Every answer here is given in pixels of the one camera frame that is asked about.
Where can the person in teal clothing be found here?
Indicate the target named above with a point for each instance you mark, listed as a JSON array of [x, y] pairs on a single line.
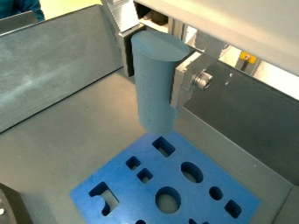
[[14, 7]]

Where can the grey left side panel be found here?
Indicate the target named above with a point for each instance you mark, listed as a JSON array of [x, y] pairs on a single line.
[[51, 59]]

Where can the yellow tag in background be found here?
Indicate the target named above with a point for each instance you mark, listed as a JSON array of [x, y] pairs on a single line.
[[247, 57]]

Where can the black object bottom left corner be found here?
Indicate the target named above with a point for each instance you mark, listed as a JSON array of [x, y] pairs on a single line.
[[12, 209]]

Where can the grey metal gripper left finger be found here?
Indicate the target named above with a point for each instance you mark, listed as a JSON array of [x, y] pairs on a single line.
[[126, 48]]

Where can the dark right side panel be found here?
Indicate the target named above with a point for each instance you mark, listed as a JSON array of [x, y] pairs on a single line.
[[254, 115]]

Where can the blue shape-sorting insertion board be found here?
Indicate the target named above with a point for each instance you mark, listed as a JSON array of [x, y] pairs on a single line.
[[162, 182]]

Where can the grey-blue oval cylinder peg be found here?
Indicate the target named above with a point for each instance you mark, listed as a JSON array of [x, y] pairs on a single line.
[[158, 53]]

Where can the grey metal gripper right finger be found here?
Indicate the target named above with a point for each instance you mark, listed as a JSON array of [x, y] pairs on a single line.
[[190, 76]]

